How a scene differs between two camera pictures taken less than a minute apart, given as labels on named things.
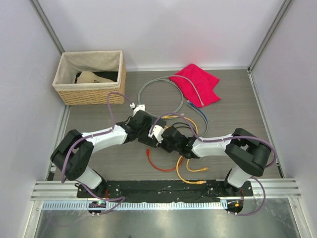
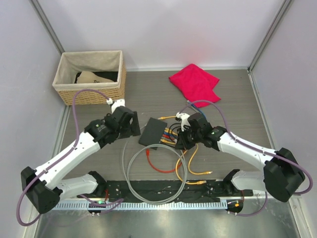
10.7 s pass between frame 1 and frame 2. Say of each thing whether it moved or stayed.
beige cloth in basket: stayed
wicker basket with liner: stayed
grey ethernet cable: moved
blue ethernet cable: stayed
